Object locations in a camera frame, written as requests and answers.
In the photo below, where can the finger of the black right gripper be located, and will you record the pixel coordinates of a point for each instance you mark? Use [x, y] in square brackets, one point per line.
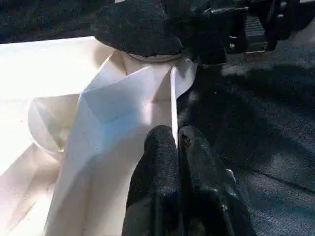
[140, 29]

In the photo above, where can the white plastic table top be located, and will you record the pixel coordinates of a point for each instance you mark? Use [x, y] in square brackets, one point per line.
[49, 110]

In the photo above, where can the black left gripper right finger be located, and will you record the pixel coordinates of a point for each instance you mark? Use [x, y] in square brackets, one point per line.
[204, 196]

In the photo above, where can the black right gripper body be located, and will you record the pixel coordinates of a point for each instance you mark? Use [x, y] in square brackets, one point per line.
[246, 24]

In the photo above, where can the white plastic table leg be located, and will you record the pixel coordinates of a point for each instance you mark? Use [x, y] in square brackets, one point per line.
[152, 58]

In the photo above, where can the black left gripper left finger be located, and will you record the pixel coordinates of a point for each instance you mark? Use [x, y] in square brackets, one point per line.
[155, 184]

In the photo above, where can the black mat cover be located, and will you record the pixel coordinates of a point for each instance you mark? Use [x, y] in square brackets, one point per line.
[258, 123]

